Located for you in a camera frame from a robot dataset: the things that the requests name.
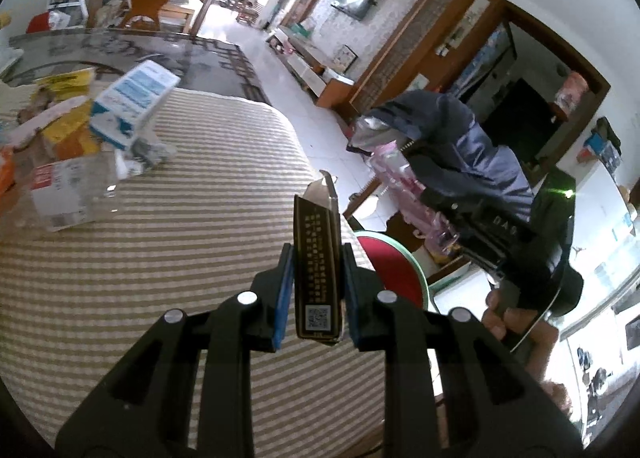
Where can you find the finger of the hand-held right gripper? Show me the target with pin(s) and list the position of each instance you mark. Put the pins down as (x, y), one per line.
(480, 228)

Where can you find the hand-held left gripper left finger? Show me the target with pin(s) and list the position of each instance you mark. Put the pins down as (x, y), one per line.
(284, 298)

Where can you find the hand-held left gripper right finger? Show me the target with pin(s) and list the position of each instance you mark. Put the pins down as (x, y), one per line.
(352, 298)

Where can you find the dark cigarette box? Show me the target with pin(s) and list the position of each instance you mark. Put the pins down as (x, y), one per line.
(317, 263)

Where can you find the person's right hand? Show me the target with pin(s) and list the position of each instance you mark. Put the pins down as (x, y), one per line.
(502, 320)

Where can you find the red stool with green rim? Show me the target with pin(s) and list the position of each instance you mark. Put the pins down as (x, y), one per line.
(395, 268)

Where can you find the blue jacket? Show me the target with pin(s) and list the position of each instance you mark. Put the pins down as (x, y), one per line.
(470, 152)

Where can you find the striped beige table cloth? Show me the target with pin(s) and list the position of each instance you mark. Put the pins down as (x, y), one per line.
(200, 218)

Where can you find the orange jar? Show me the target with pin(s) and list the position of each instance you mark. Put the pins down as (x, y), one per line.
(572, 92)

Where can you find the wooden partition screen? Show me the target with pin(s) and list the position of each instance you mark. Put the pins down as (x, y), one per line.
(415, 52)

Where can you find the crumpled grey wrapper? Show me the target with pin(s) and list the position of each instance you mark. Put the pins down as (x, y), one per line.
(147, 152)

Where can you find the white low cabinet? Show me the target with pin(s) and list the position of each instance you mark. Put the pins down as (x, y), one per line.
(310, 67)

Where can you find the blue and white carton box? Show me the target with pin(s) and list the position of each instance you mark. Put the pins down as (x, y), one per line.
(130, 97)

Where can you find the orange snack packet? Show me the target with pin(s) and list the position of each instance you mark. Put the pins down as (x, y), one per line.
(70, 135)

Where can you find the white and pink wrapper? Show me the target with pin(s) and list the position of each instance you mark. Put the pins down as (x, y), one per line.
(45, 117)

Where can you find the red cloth item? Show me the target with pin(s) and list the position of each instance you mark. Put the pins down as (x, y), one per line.
(42, 22)

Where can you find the small picture frame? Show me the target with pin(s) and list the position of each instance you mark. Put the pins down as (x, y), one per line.
(345, 58)

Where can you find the wall-mounted television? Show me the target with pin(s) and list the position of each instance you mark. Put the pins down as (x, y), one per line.
(352, 0)

